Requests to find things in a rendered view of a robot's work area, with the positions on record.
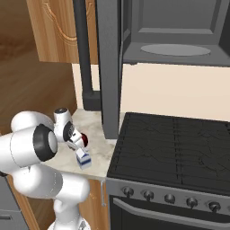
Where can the white and blue milk carton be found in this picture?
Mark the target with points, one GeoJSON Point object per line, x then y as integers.
{"type": "Point", "coordinates": [84, 160]}

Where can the dark grey microwave door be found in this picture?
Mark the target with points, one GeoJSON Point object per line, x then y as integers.
{"type": "Point", "coordinates": [109, 68]}

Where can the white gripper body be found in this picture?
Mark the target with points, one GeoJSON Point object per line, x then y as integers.
{"type": "Point", "coordinates": [75, 144]}

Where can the black stove knob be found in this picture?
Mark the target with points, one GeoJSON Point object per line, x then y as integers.
{"type": "Point", "coordinates": [169, 198]}
{"type": "Point", "coordinates": [128, 191]}
{"type": "Point", "coordinates": [214, 206]}
{"type": "Point", "coordinates": [191, 202]}
{"type": "Point", "coordinates": [148, 195]}

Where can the wooden base cupboard door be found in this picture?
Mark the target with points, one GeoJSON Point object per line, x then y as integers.
{"type": "Point", "coordinates": [95, 209]}

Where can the grey microwave turntable plate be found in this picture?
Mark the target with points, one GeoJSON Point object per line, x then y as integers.
{"type": "Point", "coordinates": [175, 50]}

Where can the dark grey microwave oven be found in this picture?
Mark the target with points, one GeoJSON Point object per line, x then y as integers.
{"type": "Point", "coordinates": [179, 27]}

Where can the black and grey stove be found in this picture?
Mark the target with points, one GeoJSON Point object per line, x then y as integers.
{"type": "Point", "coordinates": [173, 149]}

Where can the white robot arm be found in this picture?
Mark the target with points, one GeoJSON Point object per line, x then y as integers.
{"type": "Point", "coordinates": [27, 146]}

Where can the dark red round food item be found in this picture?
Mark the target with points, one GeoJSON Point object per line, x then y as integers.
{"type": "Point", "coordinates": [84, 139]}

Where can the wooden wall cupboard door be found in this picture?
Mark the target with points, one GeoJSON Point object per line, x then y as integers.
{"type": "Point", "coordinates": [57, 30]}

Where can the black oven door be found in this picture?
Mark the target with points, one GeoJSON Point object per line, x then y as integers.
{"type": "Point", "coordinates": [167, 223]}

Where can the grey dishwasher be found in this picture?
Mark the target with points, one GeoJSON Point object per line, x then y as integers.
{"type": "Point", "coordinates": [12, 206]}

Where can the tall wooden cupboard panel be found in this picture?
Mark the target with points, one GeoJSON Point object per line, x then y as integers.
{"type": "Point", "coordinates": [33, 84]}

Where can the dark grey column fixture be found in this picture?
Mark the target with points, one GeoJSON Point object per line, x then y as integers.
{"type": "Point", "coordinates": [85, 60]}

